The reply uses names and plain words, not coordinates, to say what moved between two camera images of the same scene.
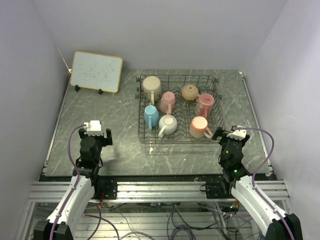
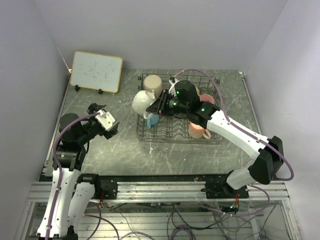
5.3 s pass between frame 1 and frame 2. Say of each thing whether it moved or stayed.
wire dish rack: stayed
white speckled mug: moved
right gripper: moved
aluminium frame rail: stayed
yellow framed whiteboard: stayed
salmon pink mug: stayed
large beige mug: stayed
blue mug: stayed
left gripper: moved
